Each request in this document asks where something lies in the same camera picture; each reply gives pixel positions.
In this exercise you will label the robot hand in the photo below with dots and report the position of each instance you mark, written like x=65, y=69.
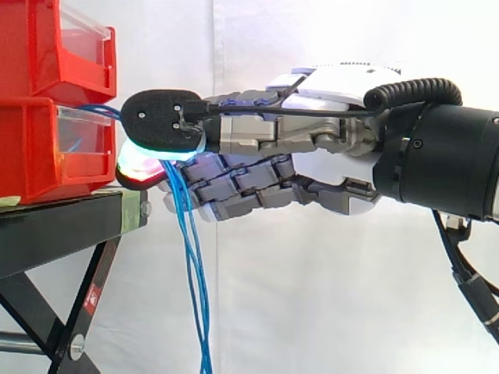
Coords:
x=249, y=132

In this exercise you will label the black stand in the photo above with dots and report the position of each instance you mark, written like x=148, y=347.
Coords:
x=47, y=241

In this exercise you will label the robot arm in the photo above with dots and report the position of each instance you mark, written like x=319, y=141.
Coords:
x=440, y=156

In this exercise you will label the red bin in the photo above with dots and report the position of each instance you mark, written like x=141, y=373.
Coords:
x=35, y=46
x=31, y=152

